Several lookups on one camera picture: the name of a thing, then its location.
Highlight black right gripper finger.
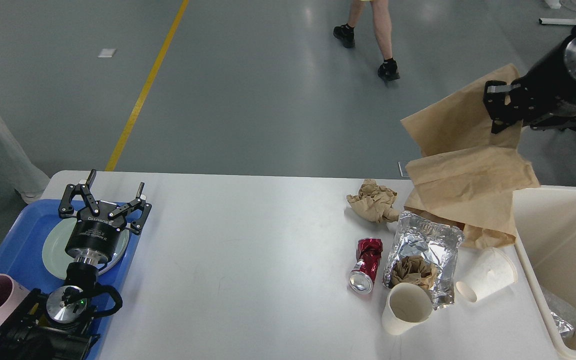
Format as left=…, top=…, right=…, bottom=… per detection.
left=483, top=80, right=531, bottom=134

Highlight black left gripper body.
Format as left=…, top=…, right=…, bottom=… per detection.
left=65, top=218, right=129, bottom=265

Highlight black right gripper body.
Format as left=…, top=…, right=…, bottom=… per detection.
left=516, top=35, right=576, bottom=126

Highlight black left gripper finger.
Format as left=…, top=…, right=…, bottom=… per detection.
left=58, top=169, right=101, bottom=223
left=109, top=182, right=153, bottom=236

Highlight green plate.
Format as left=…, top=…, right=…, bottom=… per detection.
left=41, top=218, right=133, bottom=280

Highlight large brown paper bag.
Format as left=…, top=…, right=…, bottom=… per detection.
left=400, top=63, right=541, bottom=240

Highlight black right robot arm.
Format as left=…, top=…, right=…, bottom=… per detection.
left=483, top=25, right=576, bottom=134

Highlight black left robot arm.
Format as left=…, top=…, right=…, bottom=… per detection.
left=0, top=170, right=152, bottom=360

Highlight person in white trousers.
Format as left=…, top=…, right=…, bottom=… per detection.
left=0, top=116, right=50, bottom=204

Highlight black sneakers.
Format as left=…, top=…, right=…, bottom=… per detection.
left=333, top=23, right=400, bottom=82

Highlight passer-by in white shorts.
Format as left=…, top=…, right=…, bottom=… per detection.
left=346, top=0, right=394, bottom=60

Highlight beige plastic bin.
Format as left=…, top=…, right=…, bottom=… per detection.
left=513, top=186, right=576, bottom=359

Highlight silver foil bag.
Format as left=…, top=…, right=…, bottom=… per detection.
left=382, top=210, right=465, bottom=310

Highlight crumpled brown paper ball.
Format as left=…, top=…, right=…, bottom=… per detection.
left=346, top=178, right=400, bottom=224

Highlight small white paper cup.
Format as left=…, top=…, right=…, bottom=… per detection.
left=455, top=247, right=518, bottom=303

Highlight crumpled paper on foil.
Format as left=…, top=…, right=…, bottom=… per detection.
left=389, top=255, right=439, bottom=291

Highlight crushed red soda can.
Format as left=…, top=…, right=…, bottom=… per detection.
left=349, top=238, right=383, bottom=295

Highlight crumpled foil in bin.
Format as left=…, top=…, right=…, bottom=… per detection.
left=540, top=285, right=576, bottom=343

